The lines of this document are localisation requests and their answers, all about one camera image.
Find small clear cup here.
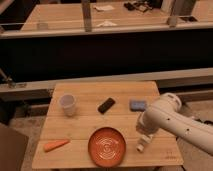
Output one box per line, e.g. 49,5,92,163
37,21,48,30

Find orange ceramic bowl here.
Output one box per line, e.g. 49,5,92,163
88,127,126,168

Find orange carrot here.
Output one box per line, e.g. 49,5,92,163
43,140,69,152

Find wooden board table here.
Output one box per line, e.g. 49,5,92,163
32,81,183,169

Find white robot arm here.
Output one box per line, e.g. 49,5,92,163
136,93,213,156

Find white crumpled paper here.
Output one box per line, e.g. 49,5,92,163
97,20,117,27

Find black rectangular block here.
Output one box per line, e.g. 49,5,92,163
98,98,115,114

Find metal post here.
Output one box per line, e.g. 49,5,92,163
81,0,92,32

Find blue sponge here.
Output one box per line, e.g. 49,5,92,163
129,100,147,111

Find black tools pile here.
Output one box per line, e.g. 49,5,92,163
123,0,156,13

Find brown cardboard box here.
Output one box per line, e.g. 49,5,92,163
0,123,28,171

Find white plastic bottle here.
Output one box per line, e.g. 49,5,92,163
136,134,153,153

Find white paper sheet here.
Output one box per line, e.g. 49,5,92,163
93,5,115,11

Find white plastic cup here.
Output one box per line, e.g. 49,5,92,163
58,94,76,117

